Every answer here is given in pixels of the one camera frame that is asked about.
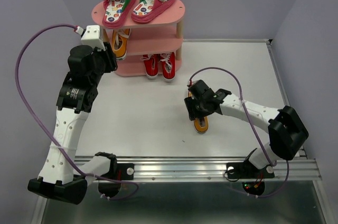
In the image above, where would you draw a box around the orange sneaker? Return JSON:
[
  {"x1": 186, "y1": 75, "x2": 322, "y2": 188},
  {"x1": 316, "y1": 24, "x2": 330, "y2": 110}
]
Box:
[
  {"x1": 187, "y1": 91, "x2": 210, "y2": 134},
  {"x1": 111, "y1": 29, "x2": 130, "y2": 60}
]

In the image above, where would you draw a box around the red sneaker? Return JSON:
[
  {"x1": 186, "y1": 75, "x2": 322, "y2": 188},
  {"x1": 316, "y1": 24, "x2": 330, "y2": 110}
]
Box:
[
  {"x1": 159, "y1": 52, "x2": 175, "y2": 82},
  {"x1": 141, "y1": 54, "x2": 158, "y2": 79}
]

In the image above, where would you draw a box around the pink sandal one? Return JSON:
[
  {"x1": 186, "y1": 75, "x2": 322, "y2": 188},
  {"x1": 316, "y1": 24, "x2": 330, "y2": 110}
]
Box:
[
  {"x1": 102, "y1": 0, "x2": 136, "y2": 29},
  {"x1": 131, "y1": 0, "x2": 176, "y2": 24}
]

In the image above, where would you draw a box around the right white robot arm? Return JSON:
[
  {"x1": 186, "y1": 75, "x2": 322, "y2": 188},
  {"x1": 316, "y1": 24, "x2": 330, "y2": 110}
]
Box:
[{"x1": 184, "y1": 80, "x2": 309, "y2": 176}]

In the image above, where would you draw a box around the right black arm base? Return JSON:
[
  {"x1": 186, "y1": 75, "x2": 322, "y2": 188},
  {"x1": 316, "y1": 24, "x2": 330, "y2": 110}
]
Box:
[{"x1": 223, "y1": 148, "x2": 275, "y2": 197}]

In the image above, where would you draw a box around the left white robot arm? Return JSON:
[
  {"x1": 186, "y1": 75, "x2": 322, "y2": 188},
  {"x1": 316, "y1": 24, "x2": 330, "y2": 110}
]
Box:
[{"x1": 27, "y1": 42, "x2": 118, "y2": 204}]

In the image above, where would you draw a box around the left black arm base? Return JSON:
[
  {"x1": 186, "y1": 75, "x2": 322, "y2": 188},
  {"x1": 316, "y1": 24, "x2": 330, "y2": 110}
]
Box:
[{"x1": 95, "y1": 152, "x2": 138, "y2": 201}]

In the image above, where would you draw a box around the pink three-tier shoe shelf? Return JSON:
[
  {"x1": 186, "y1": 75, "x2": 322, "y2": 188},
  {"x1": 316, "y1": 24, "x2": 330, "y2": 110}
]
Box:
[{"x1": 91, "y1": 0, "x2": 186, "y2": 78}]

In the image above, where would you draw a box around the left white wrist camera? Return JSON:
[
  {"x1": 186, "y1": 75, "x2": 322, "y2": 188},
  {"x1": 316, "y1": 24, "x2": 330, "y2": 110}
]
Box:
[{"x1": 81, "y1": 25, "x2": 105, "y2": 50}]

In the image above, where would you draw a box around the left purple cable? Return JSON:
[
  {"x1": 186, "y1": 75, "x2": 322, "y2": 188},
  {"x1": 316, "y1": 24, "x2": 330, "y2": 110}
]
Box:
[{"x1": 15, "y1": 24, "x2": 139, "y2": 201}]

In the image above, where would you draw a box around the aluminium mounting rail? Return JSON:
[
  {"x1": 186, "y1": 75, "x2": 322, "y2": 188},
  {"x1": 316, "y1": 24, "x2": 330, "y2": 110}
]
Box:
[{"x1": 117, "y1": 156, "x2": 322, "y2": 183}]

